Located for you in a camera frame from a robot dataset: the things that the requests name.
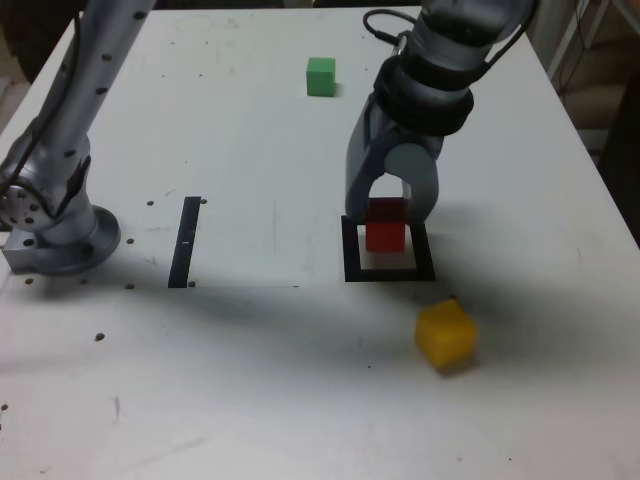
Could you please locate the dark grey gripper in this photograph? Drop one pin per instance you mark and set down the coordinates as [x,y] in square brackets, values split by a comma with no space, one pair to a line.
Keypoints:
[420,140]

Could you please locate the red cube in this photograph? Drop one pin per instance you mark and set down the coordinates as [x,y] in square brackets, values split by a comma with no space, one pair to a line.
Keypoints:
[385,237]

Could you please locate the green cube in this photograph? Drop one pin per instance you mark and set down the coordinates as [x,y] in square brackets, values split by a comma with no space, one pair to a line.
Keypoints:
[320,80]

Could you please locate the yellow cube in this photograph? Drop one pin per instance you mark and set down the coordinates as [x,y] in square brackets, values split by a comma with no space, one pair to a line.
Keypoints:
[445,335]

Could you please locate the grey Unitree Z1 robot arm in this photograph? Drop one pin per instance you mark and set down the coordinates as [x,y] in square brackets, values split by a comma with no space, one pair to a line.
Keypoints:
[65,125]

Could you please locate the black tape square outline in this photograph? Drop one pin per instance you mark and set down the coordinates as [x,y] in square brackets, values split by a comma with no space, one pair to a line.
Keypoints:
[350,260]

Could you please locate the black tape strip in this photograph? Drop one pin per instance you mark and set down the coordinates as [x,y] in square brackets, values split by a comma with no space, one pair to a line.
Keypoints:
[184,240]

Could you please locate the dark furniture piece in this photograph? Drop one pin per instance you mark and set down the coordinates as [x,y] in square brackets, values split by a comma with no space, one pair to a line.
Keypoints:
[627,150]

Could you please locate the white metal frame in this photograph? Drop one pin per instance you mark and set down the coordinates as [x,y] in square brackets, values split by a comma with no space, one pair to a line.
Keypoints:
[560,50]

